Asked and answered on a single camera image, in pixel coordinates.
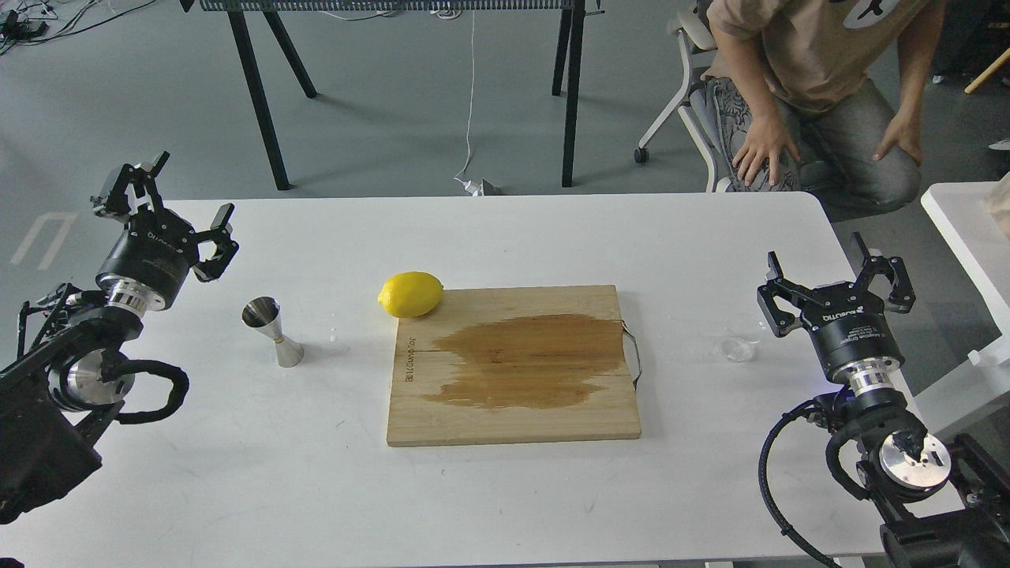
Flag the white office chair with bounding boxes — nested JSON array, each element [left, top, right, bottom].
[[634, 1, 735, 192]]

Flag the white side table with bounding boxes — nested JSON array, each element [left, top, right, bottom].
[[915, 175, 1010, 439]]

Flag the small clear glass cup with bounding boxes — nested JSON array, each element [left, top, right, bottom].
[[716, 312, 767, 363]]

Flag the yellow lemon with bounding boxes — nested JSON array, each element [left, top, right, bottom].
[[376, 272, 443, 319]]

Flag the wooden cutting board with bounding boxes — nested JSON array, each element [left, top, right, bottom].
[[387, 284, 642, 448]]

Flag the steel double jigger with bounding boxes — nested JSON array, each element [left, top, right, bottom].
[[241, 296, 305, 368]]

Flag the white power adapter on floor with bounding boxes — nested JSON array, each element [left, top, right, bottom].
[[464, 179, 503, 196]]

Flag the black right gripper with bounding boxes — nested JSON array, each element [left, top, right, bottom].
[[758, 231, 917, 385]]

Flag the person's right hand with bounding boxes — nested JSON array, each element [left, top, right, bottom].
[[730, 113, 800, 189]]

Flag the person's left hand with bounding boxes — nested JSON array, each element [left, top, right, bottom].
[[871, 112, 923, 166]]

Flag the black metal table frame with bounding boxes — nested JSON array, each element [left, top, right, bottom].
[[180, 0, 607, 192]]

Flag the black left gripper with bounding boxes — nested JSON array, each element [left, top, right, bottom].
[[91, 151, 239, 312]]

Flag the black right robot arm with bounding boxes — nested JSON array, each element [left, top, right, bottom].
[[758, 236, 1009, 567]]

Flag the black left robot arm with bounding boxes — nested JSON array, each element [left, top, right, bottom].
[[1, 152, 239, 524]]

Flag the white hanging cable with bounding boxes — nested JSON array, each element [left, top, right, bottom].
[[455, 9, 477, 186]]

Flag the seated person in beige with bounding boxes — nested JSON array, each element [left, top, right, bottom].
[[706, 1, 948, 222]]

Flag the black floor cables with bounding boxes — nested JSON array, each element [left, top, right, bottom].
[[0, 0, 159, 56]]

